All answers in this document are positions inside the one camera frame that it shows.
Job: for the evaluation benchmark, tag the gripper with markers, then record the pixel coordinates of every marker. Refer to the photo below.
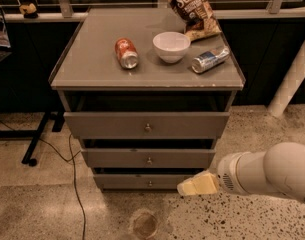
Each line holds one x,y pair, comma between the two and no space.
228,174

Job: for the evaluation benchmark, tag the grey bottom drawer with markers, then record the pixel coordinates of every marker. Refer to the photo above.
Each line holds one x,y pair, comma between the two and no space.
139,181

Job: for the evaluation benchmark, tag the grey drawer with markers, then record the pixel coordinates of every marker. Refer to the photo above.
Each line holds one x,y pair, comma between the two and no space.
147,158
146,125
139,181

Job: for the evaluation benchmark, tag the grey drawer cabinet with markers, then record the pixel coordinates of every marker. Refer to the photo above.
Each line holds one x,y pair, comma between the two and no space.
89,78

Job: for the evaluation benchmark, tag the grey middle drawer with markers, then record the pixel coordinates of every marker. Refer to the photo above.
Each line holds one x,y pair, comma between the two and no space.
147,158

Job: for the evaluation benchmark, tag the grey top drawer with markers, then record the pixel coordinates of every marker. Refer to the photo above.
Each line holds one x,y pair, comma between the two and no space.
146,125

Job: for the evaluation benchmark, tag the round floor drain cover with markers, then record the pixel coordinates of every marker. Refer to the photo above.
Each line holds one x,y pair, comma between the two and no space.
144,224

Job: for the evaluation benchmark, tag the silver blue can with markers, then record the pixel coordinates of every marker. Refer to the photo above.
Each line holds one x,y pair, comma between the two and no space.
210,59

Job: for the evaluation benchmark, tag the white bowl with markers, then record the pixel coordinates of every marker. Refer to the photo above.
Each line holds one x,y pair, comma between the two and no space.
171,46

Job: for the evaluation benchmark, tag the orange soda can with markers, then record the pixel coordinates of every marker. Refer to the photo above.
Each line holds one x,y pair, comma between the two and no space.
126,53

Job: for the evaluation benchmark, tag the white diagonal pole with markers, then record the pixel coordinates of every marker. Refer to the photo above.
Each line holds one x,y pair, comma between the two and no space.
290,84

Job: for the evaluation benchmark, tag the brown chip bag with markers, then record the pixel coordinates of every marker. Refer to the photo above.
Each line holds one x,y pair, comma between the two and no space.
198,16

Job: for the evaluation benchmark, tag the small yellow figurine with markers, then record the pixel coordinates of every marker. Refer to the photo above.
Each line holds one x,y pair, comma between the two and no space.
28,10

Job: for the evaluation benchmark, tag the black desk leg frame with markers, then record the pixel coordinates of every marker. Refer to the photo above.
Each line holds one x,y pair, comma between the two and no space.
33,135

